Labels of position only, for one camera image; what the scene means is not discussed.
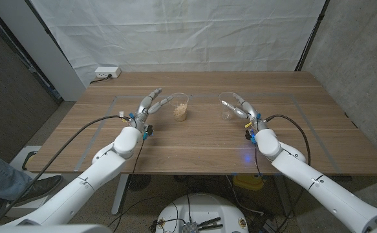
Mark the person leg and shoe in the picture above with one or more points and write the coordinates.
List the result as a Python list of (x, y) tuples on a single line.
[(20, 158)]

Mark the white table leg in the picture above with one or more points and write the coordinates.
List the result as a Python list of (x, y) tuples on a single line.
[(119, 194), (284, 200)]

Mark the brown sugar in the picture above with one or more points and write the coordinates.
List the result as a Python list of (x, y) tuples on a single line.
[(180, 113)]

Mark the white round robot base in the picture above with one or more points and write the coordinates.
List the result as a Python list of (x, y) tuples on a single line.
[(204, 207)]

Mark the white backdrop sheet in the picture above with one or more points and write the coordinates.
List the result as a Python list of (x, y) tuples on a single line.
[(175, 32)]

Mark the grey box on robot base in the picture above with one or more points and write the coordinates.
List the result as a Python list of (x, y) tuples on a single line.
[(189, 227)]

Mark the yellow object under table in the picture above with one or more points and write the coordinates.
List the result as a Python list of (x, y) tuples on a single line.
[(249, 182)]

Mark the black shoe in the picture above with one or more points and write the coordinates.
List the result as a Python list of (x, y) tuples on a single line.
[(41, 187)]

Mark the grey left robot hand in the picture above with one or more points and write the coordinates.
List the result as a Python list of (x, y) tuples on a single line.
[(143, 111)]

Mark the black round floor fan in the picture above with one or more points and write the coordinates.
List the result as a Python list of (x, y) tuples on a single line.
[(138, 182)]

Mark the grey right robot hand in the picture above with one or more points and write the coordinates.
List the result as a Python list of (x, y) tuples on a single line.
[(251, 111)]

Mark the black tool on robot base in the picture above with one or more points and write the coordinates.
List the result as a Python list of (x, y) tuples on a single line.
[(209, 224)]

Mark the black backdrop stand pole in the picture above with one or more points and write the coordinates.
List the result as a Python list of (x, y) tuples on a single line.
[(311, 35), (47, 30)]

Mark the white power strip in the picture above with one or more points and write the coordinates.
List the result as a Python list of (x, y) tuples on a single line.
[(107, 71)]

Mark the clear plastic cup green print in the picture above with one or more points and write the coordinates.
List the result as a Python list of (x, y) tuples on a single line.
[(227, 113)]

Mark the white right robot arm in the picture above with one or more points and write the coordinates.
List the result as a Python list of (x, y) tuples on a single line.
[(317, 184)]

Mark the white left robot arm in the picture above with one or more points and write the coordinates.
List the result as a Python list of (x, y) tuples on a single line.
[(88, 181)]

